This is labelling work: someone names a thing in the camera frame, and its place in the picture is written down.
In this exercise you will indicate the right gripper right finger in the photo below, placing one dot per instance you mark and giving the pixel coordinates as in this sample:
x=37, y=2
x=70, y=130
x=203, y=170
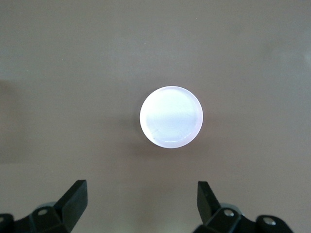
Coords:
x=206, y=201

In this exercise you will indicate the pink round plate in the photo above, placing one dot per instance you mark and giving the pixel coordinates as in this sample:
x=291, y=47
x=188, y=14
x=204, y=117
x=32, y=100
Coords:
x=170, y=116

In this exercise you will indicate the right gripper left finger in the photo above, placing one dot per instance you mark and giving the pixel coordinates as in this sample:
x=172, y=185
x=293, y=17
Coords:
x=73, y=201

